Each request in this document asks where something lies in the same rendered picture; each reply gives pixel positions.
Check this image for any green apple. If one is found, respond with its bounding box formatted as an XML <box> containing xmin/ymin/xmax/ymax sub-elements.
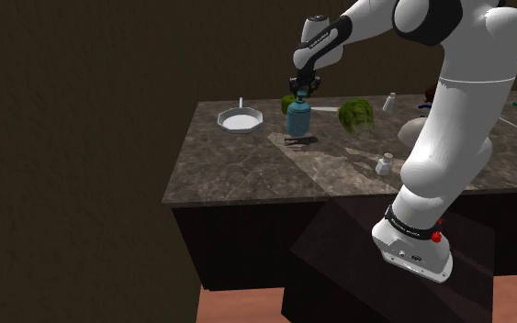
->
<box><xmin>281</xmin><ymin>95</ymin><xmax>297</xmax><ymax>116</ymax></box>

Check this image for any blue bottle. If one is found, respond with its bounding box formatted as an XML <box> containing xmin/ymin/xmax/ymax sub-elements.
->
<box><xmin>286</xmin><ymin>90</ymin><xmax>312</xmax><ymax>138</ymax></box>

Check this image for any green lettuce head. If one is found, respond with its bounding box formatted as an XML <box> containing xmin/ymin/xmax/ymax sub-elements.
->
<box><xmin>338</xmin><ymin>98</ymin><xmax>375</xmax><ymax>140</ymax></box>

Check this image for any white octagonal pan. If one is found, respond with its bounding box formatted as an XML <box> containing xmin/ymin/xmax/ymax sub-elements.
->
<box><xmin>216</xmin><ymin>97</ymin><xmax>264</xmax><ymax>134</ymax></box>

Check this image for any white salt shaker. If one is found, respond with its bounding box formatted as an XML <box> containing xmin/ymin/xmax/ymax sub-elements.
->
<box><xmin>375</xmin><ymin>152</ymin><xmax>395</xmax><ymax>176</ymax></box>

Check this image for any white rounded bowl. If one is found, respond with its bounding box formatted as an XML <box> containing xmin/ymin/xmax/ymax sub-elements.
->
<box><xmin>397</xmin><ymin>117</ymin><xmax>427</xmax><ymax>149</ymax></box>

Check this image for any brown and blue figure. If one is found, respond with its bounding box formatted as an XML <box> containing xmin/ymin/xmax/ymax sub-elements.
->
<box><xmin>417</xmin><ymin>84</ymin><xmax>438</xmax><ymax>111</ymax></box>

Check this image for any dark counter cabinet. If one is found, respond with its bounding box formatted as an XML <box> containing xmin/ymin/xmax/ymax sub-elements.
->
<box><xmin>171</xmin><ymin>189</ymin><xmax>517</xmax><ymax>292</ymax></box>

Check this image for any dark robot stand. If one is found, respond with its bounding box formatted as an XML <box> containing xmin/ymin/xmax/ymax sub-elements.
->
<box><xmin>281</xmin><ymin>196</ymin><xmax>497</xmax><ymax>323</ymax></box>

